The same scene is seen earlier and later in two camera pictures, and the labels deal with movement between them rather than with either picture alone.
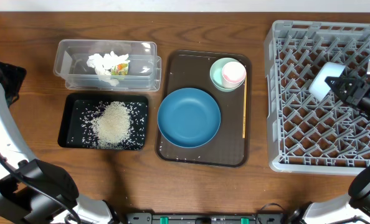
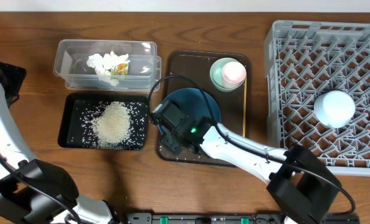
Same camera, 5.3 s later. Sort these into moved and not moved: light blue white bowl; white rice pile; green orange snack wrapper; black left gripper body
Moved: light blue white bowl
Not moved: black left gripper body; white rice pile; green orange snack wrapper
